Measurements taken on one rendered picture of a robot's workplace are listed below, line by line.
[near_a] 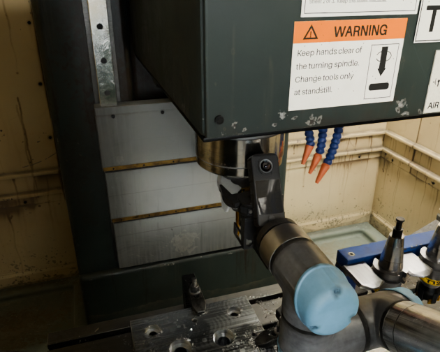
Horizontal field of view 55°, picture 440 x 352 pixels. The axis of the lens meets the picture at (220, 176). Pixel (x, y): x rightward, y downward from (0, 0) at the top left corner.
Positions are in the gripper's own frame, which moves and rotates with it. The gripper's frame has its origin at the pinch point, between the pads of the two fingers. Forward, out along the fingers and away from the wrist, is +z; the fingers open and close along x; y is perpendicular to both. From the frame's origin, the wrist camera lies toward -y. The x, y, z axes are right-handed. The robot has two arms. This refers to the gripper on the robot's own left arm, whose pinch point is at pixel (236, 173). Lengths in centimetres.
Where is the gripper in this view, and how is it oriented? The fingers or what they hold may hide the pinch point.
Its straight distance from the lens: 79.6
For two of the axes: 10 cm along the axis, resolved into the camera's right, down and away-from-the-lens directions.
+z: -3.0, -4.3, 8.5
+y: -0.1, 8.9, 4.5
